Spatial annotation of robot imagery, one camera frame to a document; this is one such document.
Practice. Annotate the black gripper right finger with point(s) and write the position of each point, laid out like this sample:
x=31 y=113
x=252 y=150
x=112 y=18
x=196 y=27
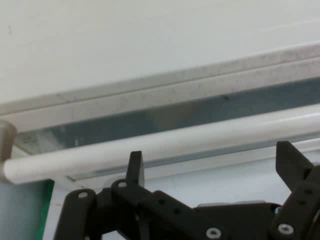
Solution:
x=292 y=162

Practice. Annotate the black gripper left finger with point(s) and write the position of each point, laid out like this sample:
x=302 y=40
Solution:
x=120 y=207

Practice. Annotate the white drawer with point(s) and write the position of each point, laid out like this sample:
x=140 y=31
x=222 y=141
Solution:
x=225 y=180

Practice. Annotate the green mat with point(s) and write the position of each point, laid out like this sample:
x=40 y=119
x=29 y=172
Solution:
x=45 y=212

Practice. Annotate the white cabinet frame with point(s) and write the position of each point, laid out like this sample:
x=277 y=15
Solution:
x=175 y=85

